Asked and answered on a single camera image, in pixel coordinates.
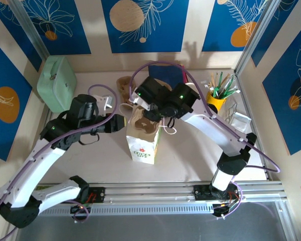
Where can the aluminium frame rail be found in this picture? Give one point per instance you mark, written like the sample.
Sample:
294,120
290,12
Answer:
150,190

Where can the mint green case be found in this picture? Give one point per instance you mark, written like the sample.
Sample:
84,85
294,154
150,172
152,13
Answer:
55,82

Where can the clear plastic pouch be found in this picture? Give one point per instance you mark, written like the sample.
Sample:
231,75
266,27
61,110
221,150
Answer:
240,120

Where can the aluminium corner post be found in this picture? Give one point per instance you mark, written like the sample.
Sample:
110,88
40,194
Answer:
256,32
30,32

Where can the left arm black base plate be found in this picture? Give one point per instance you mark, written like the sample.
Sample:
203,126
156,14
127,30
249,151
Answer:
97,194

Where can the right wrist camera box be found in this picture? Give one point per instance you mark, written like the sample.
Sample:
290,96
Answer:
140,102

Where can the yellow stirrer cup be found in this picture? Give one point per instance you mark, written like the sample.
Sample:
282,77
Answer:
218,102

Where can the green wrapped straw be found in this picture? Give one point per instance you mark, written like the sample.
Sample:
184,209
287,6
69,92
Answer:
230,91
220,81
228,82

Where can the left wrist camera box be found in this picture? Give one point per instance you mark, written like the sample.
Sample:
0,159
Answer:
104,101

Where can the wooden stirrer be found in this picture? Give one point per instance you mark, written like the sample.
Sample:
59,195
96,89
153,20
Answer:
212,81

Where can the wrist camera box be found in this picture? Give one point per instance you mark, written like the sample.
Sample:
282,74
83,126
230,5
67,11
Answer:
104,101
140,102

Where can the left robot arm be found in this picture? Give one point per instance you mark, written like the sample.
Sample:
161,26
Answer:
22,175

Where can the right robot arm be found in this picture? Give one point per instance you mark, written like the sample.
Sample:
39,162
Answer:
210,125

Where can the grey metal sheet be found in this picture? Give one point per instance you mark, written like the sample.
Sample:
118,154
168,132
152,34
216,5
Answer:
150,228

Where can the navy napkin stack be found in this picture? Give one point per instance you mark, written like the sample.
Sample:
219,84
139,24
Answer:
165,71

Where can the green terminal block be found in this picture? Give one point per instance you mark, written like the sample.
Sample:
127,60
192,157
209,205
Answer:
46,188

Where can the blue floral wall poster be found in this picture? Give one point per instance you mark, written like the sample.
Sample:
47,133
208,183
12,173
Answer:
5,75
215,25
278,113
72,30
286,25
165,30
20,37

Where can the white paper carry bag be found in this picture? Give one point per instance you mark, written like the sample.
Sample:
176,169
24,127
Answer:
143,150

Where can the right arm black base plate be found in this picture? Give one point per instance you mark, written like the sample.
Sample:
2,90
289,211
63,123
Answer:
203,192

